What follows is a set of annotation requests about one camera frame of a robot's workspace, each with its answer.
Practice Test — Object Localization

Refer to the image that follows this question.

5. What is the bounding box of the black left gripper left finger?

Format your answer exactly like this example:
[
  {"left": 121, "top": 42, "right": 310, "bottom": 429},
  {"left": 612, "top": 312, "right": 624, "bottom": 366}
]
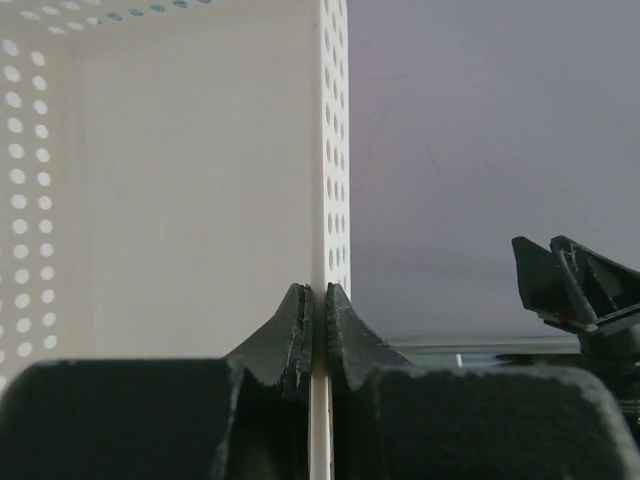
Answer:
[{"left": 1, "top": 284, "right": 314, "bottom": 479}]

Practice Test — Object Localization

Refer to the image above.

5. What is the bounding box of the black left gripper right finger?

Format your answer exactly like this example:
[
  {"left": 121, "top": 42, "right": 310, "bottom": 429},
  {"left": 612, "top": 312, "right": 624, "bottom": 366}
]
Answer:
[{"left": 325, "top": 284, "right": 639, "bottom": 479}]

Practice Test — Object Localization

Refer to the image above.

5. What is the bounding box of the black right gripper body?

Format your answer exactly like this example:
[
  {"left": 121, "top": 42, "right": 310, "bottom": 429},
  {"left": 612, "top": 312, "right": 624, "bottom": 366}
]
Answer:
[{"left": 542, "top": 304, "right": 639, "bottom": 380}]

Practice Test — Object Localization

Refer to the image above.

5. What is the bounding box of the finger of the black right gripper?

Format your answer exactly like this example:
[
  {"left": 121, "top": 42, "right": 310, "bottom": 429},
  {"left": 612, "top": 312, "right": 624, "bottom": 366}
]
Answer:
[
  {"left": 550, "top": 236, "right": 639, "bottom": 325},
  {"left": 511, "top": 236, "right": 570, "bottom": 319}
]

